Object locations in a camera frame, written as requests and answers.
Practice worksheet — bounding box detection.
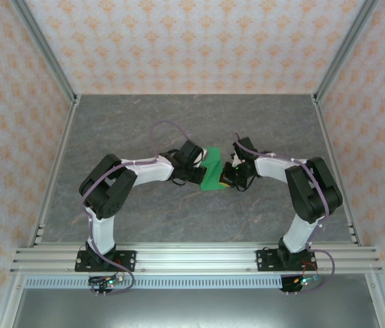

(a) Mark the green paper sheet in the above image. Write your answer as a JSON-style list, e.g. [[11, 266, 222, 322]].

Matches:
[[199, 146, 230, 191]]

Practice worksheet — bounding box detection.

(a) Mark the grey metal shelf panel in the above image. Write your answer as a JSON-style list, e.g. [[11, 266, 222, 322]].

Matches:
[[0, 288, 385, 328]]

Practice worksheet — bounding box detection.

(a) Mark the aluminium mounting rail beam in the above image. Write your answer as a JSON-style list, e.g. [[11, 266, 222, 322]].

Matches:
[[10, 242, 384, 275]]

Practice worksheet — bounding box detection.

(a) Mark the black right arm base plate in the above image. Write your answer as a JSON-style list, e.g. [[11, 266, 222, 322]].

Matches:
[[256, 248, 317, 273]]

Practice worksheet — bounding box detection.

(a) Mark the aluminium table side rail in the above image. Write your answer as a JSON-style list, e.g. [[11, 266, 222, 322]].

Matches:
[[311, 95, 363, 247], [27, 95, 81, 249]]

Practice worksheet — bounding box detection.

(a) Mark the slotted grey cable duct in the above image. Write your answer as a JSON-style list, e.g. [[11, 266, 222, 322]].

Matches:
[[24, 275, 285, 290]]

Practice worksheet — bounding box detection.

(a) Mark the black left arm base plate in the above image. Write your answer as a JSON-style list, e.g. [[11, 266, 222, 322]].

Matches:
[[74, 249, 137, 273]]

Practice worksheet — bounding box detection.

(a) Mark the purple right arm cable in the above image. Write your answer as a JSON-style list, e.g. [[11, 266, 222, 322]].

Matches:
[[233, 131, 337, 295]]

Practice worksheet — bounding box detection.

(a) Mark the aluminium frame post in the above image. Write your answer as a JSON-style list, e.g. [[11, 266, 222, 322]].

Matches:
[[311, 0, 382, 104], [10, 0, 79, 104]]

